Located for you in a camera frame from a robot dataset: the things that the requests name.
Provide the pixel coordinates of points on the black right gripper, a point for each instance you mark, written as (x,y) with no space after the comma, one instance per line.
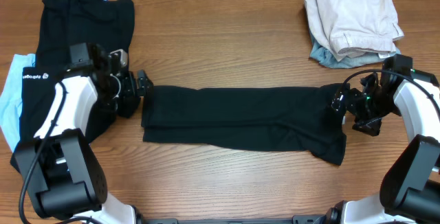
(373,126)

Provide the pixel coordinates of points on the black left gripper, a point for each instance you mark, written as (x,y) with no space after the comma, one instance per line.
(139,84)

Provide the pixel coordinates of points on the black t-shirt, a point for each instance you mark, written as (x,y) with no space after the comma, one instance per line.
(280,119)

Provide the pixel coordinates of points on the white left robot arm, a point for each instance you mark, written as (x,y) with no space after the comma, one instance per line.
(61,175)

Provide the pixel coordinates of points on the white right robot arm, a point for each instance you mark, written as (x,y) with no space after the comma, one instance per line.
(407,194)

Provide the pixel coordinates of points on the folded teal shirt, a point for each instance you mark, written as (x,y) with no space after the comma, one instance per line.
(325,58)

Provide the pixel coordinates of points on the folded beige shorts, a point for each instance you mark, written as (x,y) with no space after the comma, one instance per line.
(353,27)

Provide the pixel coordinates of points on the light blue garment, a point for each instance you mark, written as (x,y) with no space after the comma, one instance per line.
(12,100)

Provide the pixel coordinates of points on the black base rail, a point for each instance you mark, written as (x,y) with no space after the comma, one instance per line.
(297,219)

